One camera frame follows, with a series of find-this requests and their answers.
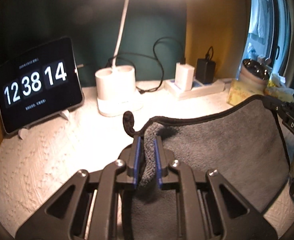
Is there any purple and grey towel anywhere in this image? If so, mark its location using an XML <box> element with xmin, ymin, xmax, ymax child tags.
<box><xmin>122</xmin><ymin>95</ymin><xmax>289</xmax><ymax>239</ymax></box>

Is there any yellow wipes pack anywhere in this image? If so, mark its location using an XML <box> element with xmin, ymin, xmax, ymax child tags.
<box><xmin>264</xmin><ymin>73</ymin><xmax>294</xmax><ymax>102</ymax></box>

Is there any yellow tissue box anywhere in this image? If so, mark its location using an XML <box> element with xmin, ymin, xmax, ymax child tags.
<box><xmin>227</xmin><ymin>79</ymin><xmax>263</xmax><ymax>106</ymax></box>

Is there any white power strip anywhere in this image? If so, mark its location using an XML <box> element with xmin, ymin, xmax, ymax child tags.
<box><xmin>164</xmin><ymin>79</ymin><xmax>225</xmax><ymax>100</ymax></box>

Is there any black power adapter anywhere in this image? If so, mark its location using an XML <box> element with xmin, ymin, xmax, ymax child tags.
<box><xmin>195</xmin><ymin>46</ymin><xmax>216</xmax><ymax>84</ymax></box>

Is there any white hanging shirt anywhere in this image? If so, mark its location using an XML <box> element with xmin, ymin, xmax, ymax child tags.
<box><xmin>248</xmin><ymin>0</ymin><xmax>266</xmax><ymax>38</ymax></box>

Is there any white charger plug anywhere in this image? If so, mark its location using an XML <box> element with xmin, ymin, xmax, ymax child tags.
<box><xmin>174</xmin><ymin>62</ymin><xmax>195</xmax><ymax>92</ymax></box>

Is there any white desk lamp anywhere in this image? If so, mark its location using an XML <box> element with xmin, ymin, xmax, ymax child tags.
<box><xmin>94</xmin><ymin>0</ymin><xmax>204</xmax><ymax>118</ymax></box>

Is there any yellow curtain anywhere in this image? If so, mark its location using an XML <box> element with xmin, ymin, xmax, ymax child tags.
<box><xmin>185</xmin><ymin>0</ymin><xmax>251</xmax><ymax>79</ymax></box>

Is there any tablet showing clock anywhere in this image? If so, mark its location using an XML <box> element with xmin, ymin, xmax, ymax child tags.
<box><xmin>0</xmin><ymin>37</ymin><xmax>84</xmax><ymax>134</ymax></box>

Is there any dark green curtain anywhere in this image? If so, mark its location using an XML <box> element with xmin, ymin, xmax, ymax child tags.
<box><xmin>0</xmin><ymin>0</ymin><xmax>186</xmax><ymax>86</ymax></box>

